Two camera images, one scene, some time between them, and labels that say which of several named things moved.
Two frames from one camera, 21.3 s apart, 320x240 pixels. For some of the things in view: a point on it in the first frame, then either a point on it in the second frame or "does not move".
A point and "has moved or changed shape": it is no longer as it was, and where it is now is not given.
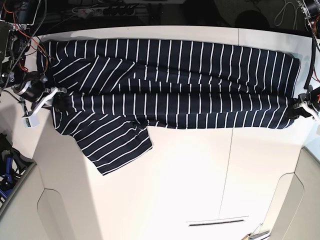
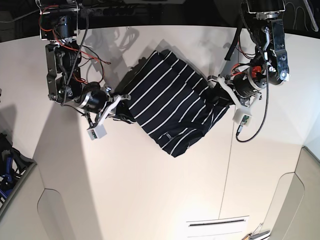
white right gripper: (304, 101) to (248, 105)
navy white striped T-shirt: (109, 91) has moved or changed shape
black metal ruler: (217, 222) does not move
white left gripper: (62, 101) to (123, 110)
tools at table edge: (258, 236) does not move
